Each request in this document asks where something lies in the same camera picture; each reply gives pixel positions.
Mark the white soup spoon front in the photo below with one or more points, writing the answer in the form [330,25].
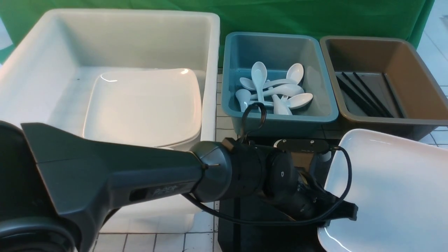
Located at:
[279,107]

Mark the black chopstick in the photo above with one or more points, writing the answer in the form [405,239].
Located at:
[361,103]
[393,97]
[364,91]

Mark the white soup spoon long middle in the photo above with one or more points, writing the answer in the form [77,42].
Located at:
[284,89]

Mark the black chopstick left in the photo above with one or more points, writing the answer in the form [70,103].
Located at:
[361,103]

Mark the teal plastic bin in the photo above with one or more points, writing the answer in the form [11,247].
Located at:
[278,52]

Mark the lower white square plate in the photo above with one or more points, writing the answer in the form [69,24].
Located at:
[183,146]

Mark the brown plastic bin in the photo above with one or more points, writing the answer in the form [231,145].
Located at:
[420,96]

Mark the black chopstick middle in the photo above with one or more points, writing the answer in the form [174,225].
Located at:
[364,91]

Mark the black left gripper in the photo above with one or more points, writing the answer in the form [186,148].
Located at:
[290,187]

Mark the black chopstick right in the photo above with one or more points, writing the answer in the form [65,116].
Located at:
[393,97]

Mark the large white rice plate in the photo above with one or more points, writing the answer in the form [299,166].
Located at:
[401,189]

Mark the white ceramic soup spoon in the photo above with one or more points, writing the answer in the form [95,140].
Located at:
[259,77]

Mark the white soup spoon back left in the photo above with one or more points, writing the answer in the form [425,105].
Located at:
[248,83]

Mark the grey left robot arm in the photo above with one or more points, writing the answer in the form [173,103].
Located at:
[59,189]

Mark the top white square plate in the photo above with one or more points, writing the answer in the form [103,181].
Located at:
[150,108]

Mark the white soup spoon upper right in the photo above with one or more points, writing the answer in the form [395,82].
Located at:
[295,74]

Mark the white square plate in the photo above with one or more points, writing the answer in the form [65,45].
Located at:
[150,108]
[183,146]

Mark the black serving tray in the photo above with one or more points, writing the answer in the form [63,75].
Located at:
[249,238]

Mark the large white plastic tub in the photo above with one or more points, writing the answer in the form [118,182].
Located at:
[50,76]

